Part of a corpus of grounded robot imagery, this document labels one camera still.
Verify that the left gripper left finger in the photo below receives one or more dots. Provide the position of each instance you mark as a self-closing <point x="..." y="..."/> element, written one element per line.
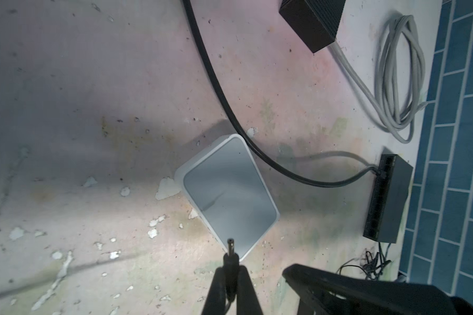
<point x="215" y="302"/>

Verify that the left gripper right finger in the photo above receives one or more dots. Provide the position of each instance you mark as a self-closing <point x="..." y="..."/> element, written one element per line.
<point x="247" y="300"/>

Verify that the dark grey network switch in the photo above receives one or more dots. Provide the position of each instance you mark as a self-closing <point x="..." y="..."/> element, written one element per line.
<point x="390" y="193"/>

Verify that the black ribbed box device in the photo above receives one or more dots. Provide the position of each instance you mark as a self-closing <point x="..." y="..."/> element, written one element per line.
<point x="316" y="22"/>

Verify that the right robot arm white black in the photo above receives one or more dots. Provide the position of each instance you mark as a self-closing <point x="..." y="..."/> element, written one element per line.
<point x="323" y="292"/>

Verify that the white small router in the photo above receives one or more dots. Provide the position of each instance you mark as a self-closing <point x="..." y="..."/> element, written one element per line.
<point x="225" y="187"/>

